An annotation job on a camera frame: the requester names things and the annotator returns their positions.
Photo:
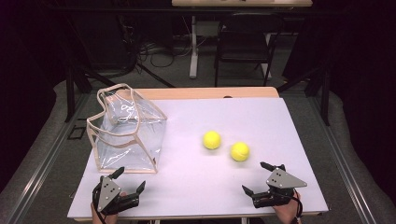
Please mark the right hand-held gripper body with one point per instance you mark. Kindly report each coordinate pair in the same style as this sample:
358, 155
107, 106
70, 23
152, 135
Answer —
285, 180

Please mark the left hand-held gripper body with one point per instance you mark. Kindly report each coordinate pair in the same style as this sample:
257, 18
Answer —
107, 193

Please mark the transparent bag with beige trim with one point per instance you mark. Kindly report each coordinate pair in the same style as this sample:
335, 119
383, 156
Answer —
124, 146

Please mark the yellow tennis ball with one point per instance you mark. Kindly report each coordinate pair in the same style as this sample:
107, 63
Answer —
239, 151
211, 140

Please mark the person's left hand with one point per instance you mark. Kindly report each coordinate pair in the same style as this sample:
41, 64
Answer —
109, 219

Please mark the person's right hand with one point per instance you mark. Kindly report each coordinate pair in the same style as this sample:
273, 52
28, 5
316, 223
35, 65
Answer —
285, 214

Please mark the white table sheet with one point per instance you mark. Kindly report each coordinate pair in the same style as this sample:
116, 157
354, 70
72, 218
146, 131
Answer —
202, 186

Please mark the black metal stand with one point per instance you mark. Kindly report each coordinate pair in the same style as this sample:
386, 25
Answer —
70, 93
325, 93

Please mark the black folding chair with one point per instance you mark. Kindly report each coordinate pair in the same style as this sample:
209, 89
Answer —
246, 40

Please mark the wooden desk with white legs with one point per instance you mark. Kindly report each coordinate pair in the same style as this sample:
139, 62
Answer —
194, 56

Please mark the aluminium rail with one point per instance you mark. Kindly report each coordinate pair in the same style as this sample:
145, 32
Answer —
43, 165
345, 161

